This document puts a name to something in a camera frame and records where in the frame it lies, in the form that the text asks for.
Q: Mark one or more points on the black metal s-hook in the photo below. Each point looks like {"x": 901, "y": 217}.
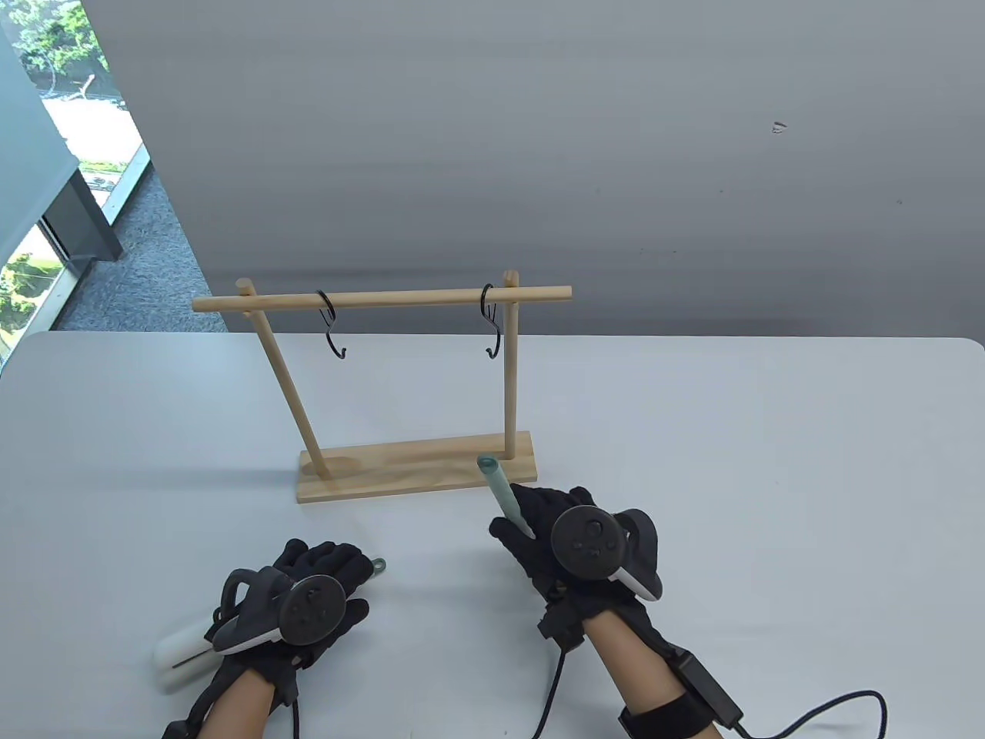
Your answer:
{"x": 323, "y": 298}
{"x": 482, "y": 300}

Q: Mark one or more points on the grey window frame post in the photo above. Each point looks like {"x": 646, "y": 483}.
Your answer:
{"x": 88, "y": 223}

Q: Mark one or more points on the wooden hanging rack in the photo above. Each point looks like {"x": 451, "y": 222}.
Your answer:
{"x": 415, "y": 468}

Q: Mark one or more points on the person's left forearm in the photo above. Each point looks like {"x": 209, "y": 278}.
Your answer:
{"x": 246, "y": 708}

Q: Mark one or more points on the person's right hand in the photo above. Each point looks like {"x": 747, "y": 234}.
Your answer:
{"x": 535, "y": 554}

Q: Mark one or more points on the black wrist-mounted camera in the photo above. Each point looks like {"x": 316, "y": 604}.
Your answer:
{"x": 181, "y": 730}
{"x": 704, "y": 681}

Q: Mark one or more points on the person's right forearm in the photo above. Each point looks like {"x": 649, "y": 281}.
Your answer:
{"x": 631, "y": 662}

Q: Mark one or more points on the person's left hand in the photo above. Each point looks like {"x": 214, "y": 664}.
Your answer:
{"x": 331, "y": 562}

